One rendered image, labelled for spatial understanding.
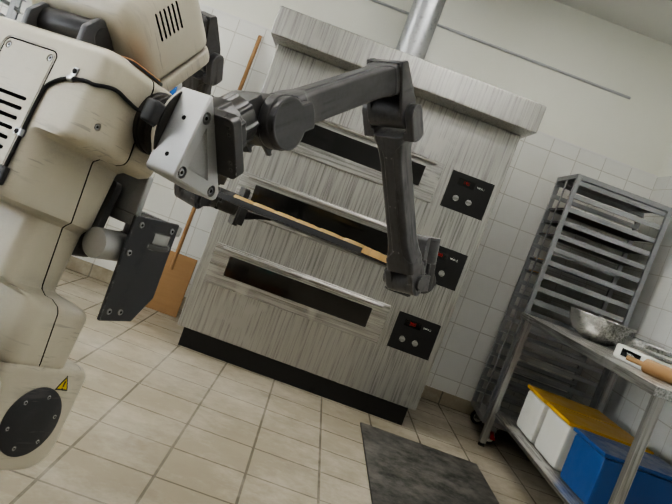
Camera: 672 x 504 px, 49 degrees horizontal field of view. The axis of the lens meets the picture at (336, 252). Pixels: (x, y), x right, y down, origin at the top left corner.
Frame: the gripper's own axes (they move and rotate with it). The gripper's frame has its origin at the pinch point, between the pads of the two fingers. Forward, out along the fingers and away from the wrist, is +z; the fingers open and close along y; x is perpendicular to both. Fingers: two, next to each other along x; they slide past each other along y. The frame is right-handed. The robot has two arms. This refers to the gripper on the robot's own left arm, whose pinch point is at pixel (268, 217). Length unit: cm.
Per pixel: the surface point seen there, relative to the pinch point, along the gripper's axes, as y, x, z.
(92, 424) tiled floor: 98, -87, -11
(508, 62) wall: -161, -280, 195
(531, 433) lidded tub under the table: 61, -144, 225
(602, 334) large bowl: -5, -137, 238
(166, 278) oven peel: 70, -313, 31
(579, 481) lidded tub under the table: 62, -73, 201
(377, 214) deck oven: -21, -205, 113
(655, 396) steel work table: 10, -19, 169
